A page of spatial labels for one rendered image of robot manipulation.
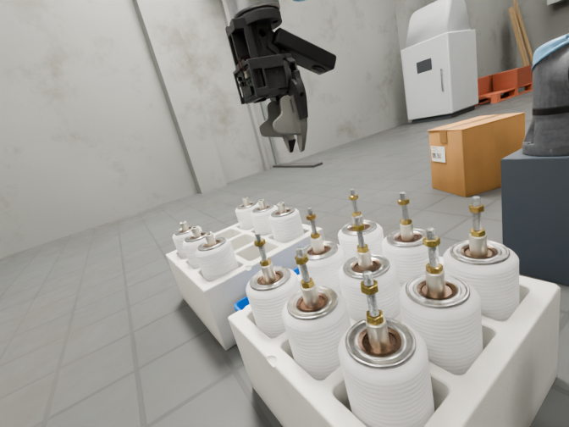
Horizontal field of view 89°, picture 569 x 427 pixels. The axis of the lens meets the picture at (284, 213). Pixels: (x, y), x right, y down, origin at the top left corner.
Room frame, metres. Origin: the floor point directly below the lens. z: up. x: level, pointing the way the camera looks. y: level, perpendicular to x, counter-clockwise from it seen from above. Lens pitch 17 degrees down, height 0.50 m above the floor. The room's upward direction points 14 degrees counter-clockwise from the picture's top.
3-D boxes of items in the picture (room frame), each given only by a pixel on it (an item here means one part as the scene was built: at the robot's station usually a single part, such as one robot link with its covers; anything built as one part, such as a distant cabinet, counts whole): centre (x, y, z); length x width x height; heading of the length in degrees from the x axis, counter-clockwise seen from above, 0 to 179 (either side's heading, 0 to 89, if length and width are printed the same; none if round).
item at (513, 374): (0.43, -0.11, 0.09); 0.39 x 0.39 x 0.18; 31
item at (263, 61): (0.52, -0.03, 0.60); 0.09 x 0.08 x 0.12; 114
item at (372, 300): (0.26, -0.07, 0.30); 0.01 x 0.01 x 0.08
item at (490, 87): (5.16, -4.00, 0.21); 1.19 x 0.78 x 0.41; 117
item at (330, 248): (0.53, -0.05, 0.25); 0.08 x 0.08 x 0.01
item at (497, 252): (0.38, -0.27, 0.25); 0.08 x 0.08 x 0.01
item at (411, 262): (0.49, -0.21, 0.16); 0.10 x 0.10 x 0.18
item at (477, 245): (0.38, -0.27, 0.26); 0.02 x 0.02 x 0.03
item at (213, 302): (0.89, 0.17, 0.09); 0.39 x 0.39 x 0.18; 31
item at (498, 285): (0.38, -0.27, 0.16); 0.10 x 0.10 x 0.18
